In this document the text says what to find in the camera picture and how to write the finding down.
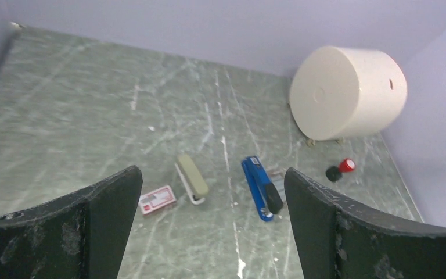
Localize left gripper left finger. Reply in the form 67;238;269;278
0;166;143;278

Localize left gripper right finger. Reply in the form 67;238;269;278
284;168;446;278

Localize red white staple box sleeve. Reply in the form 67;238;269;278
138;185;177;216

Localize beige white small stapler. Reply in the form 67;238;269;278
175;154;209;205

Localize cream cylindrical drum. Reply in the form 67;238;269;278
288;45;408;146

